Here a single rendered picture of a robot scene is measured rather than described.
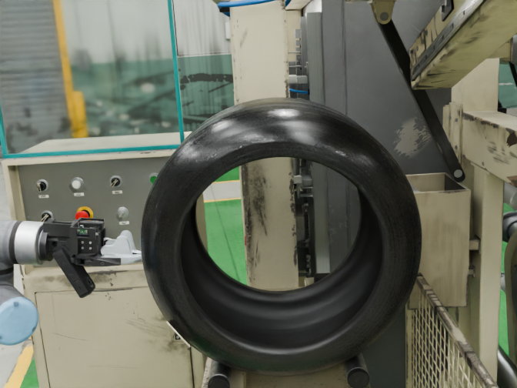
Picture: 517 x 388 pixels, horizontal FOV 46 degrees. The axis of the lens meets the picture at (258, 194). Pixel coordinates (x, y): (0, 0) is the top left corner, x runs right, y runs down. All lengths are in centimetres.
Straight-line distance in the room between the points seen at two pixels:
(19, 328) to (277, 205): 66
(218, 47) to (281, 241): 874
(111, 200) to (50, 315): 42
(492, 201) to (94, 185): 115
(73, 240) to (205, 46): 898
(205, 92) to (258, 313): 875
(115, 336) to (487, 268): 115
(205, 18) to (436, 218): 887
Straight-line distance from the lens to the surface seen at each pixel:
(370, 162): 112
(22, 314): 124
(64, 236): 130
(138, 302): 198
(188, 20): 1016
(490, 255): 159
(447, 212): 150
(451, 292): 158
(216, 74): 1011
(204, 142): 112
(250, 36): 145
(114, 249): 128
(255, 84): 146
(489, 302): 163
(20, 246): 131
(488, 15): 100
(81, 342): 208
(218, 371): 128
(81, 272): 133
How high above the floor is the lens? 156
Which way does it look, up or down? 14 degrees down
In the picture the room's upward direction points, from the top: 4 degrees counter-clockwise
